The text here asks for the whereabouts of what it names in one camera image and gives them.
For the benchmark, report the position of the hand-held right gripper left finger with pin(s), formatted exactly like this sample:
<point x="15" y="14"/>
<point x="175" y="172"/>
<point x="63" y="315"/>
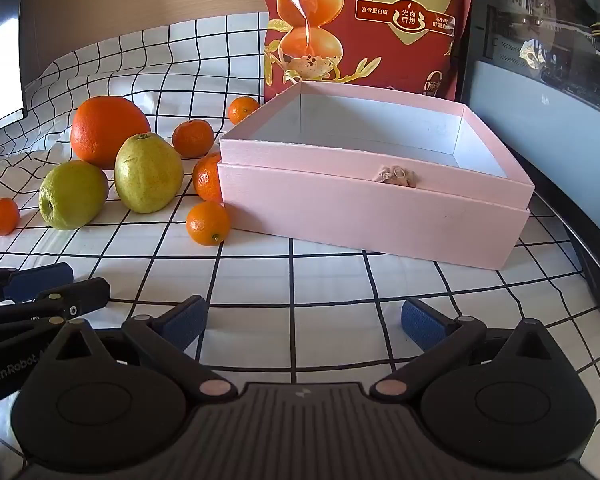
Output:
<point x="187" y="322"/>

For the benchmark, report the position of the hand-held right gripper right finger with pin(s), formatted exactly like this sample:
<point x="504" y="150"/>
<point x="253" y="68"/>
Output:
<point x="420" y="322"/>

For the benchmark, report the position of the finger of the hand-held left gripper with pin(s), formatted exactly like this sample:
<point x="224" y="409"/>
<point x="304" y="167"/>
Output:
<point x="40" y="280"/>
<point x="80" y="297"/>

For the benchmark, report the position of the orange mandarin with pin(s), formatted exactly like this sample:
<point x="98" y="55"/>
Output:
<point x="192" y="138"/>
<point x="242" y="110"/>
<point x="3" y="217"/>
<point x="207" y="222"/>
<point x="207" y="180"/>

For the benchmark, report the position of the green pear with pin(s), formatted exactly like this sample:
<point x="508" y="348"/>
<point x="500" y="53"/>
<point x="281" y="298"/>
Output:
<point x="70" y="197"/>

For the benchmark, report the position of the pink cardboard box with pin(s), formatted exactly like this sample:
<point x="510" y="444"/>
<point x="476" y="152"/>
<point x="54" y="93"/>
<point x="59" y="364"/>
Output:
<point x="355" y="210"/>

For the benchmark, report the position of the yellow speckled pear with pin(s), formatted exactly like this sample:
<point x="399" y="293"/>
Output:
<point x="147" y="175"/>

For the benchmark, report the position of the large orange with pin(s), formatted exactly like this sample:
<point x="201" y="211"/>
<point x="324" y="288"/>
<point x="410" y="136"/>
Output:
<point x="105" y="130"/>

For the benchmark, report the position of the white black checkered cloth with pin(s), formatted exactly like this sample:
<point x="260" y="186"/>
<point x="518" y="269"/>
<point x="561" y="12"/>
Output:
<point x="330" y="280"/>

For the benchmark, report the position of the red snack bag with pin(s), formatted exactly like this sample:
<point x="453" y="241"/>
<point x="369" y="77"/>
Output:
<point x="370" y="50"/>

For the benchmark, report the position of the glass sided computer case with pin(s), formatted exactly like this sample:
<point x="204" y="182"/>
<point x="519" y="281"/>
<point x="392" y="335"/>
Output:
<point x="555" y="35"/>

